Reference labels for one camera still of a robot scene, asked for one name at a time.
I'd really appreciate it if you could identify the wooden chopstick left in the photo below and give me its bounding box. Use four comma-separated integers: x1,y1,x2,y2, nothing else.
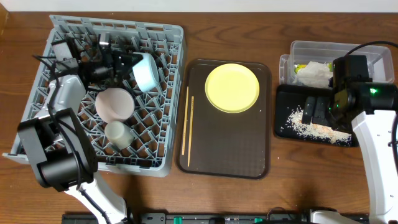
181,86,189,156

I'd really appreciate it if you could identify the light blue bowl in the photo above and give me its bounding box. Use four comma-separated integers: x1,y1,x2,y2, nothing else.
132,52,159,92

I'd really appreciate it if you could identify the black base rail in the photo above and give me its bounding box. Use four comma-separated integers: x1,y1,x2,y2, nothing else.
62,211,371,224

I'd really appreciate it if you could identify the brown serving tray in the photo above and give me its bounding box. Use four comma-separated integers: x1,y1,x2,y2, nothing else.
177,59,272,180

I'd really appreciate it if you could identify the wooden chopstick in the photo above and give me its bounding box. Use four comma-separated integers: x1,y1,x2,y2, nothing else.
187,96,195,167
181,86,189,156

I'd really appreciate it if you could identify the white cup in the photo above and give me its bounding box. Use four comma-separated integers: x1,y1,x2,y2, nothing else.
104,121,134,149

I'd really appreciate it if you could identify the wooden chopstick right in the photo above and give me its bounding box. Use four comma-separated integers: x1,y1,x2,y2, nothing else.
187,96,195,167

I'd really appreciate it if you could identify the spilled rice pile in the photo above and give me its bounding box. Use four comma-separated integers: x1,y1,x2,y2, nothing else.
285,106,353,145

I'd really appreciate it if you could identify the white tissue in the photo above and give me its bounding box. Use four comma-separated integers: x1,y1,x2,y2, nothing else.
293,61,333,88

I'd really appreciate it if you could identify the yellow plate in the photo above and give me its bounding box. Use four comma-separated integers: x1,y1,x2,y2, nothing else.
205,63,260,113

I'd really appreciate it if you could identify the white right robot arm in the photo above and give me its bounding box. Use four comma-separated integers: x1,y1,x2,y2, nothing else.
321,54,397,223

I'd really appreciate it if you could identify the pink bowl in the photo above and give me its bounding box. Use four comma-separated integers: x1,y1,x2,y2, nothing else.
95,88,135,123

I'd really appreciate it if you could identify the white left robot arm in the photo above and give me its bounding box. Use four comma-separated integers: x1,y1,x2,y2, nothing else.
17,37,143,223

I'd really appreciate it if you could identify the clear plastic bin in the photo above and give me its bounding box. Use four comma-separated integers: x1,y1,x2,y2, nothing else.
279,40,395,89

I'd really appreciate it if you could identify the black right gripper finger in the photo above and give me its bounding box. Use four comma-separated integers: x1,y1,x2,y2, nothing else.
312,96,330,126
302,96,317,125

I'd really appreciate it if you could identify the grey dishwasher rack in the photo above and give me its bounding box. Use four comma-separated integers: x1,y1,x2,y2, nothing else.
2,14,187,178

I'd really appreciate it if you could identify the black waste tray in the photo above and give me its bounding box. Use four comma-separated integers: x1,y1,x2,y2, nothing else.
274,84,359,147

